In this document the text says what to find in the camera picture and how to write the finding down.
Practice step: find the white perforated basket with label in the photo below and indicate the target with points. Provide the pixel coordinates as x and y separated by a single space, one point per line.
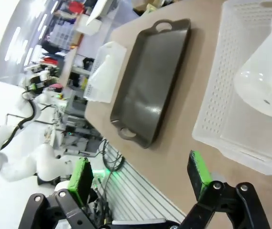
217 95

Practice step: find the dark brown plastic tray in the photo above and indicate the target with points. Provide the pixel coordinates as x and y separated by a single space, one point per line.
150 83

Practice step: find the ribbed aluminium base plate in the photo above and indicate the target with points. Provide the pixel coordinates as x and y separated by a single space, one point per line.
136 190

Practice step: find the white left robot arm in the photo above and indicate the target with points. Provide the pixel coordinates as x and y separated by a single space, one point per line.
45 164

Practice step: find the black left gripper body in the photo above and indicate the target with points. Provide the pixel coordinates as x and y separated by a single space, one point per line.
37 82

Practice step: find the translucent white conical flask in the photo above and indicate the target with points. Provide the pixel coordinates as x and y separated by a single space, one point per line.
107 76
257 78

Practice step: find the white perforated plastic basket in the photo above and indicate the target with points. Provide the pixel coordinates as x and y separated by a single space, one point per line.
91 89

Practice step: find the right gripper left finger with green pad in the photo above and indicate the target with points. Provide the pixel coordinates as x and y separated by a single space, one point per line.
78 181

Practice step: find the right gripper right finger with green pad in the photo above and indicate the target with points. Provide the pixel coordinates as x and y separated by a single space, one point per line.
199 174

